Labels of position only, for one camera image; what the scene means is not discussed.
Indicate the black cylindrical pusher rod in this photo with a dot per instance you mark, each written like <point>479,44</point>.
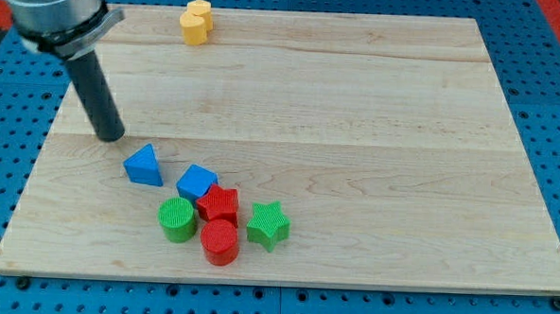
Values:
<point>95,96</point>

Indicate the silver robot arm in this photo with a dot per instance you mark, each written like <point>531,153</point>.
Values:
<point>69,30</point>

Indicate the yellow heart block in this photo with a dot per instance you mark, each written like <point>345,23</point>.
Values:
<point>196,22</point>

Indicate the blue triangle block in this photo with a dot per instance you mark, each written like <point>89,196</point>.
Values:
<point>143,167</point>

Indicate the blue cube block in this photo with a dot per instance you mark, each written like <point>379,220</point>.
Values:
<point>195,183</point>

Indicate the green cylinder block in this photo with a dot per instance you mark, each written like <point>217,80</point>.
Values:
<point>177,218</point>

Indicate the red star block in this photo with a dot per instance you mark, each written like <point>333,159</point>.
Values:
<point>219,203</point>

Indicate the red cylinder block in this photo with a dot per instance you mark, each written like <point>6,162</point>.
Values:
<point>219,242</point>

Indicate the green star block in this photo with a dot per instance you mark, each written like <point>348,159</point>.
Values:
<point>268,225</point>

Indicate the wooden board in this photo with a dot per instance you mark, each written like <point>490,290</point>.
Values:
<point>387,139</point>

